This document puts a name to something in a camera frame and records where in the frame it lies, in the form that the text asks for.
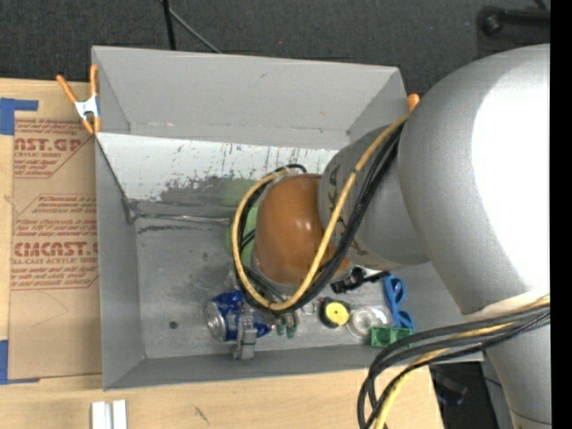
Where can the green plastic block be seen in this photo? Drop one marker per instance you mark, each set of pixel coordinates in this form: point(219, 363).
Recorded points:
point(384, 336)

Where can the brown cardboard board red print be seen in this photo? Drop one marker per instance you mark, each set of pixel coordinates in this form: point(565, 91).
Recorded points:
point(53, 311)

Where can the blue sunglasses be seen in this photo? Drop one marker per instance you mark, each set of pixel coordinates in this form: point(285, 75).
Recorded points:
point(395, 291)

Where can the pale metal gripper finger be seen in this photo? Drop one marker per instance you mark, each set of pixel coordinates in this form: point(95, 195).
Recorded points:
point(241, 335)
point(251, 335)

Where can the black cylinder on white bracket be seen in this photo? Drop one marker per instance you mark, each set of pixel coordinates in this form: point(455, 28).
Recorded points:
point(353, 280)

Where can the clear glass dish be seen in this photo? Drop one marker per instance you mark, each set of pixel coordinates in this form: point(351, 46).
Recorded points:
point(364, 322)

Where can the crushed blue can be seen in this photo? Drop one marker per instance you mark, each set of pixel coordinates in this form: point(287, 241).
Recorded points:
point(221, 317)

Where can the grey metal bin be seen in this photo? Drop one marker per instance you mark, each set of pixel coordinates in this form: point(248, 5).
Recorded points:
point(179, 262)

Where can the black and yellow round disc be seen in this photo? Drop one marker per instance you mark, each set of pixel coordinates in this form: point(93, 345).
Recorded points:
point(333, 313)

